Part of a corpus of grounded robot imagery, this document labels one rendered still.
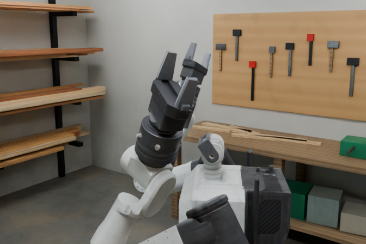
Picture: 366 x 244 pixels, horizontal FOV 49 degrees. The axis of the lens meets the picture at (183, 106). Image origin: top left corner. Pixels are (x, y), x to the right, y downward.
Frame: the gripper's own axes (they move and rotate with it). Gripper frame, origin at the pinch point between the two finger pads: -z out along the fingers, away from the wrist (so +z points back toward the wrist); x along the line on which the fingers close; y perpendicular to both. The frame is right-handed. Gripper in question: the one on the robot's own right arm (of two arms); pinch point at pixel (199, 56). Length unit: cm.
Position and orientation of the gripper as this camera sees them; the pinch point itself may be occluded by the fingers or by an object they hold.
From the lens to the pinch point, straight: 147.1
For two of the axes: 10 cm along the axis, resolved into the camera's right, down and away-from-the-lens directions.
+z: -3.2, 9.4, -0.6
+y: -7.9, -2.3, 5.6
